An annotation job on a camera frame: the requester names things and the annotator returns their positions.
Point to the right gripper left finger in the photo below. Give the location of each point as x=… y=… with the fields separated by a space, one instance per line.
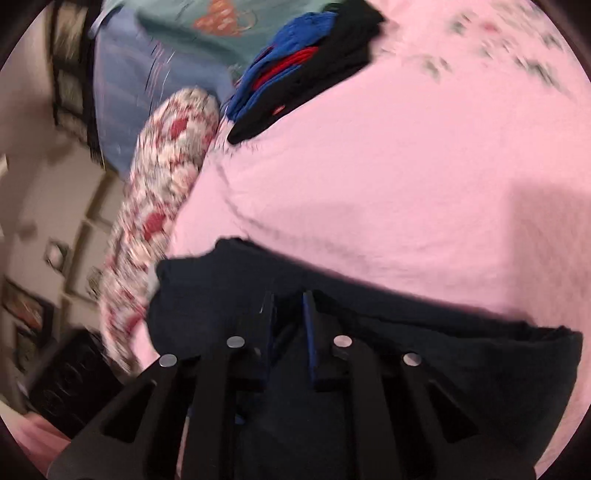
x=178 y=418

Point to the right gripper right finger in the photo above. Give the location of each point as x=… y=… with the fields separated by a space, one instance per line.
x=408 y=426

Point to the dark navy pants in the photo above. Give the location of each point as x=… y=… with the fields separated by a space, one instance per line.
x=511 y=379

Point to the pink floral bed sheet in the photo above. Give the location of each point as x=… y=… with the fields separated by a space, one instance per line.
x=455 y=168

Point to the red floral pillow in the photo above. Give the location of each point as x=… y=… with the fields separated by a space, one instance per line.
x=167 y=160

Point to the blue striped cloth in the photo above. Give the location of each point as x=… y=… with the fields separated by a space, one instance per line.
x=133 y=74

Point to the red folded garment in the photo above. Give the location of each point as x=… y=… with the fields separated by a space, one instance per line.
x=290 y=62

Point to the blue folded garment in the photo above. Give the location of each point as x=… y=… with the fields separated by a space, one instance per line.
x=299 y=34

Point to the black folded garment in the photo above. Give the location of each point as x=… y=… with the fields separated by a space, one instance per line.
x=342 y=54

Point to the teal patterned blanket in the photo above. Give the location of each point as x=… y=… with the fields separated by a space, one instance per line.
x=233 y=32

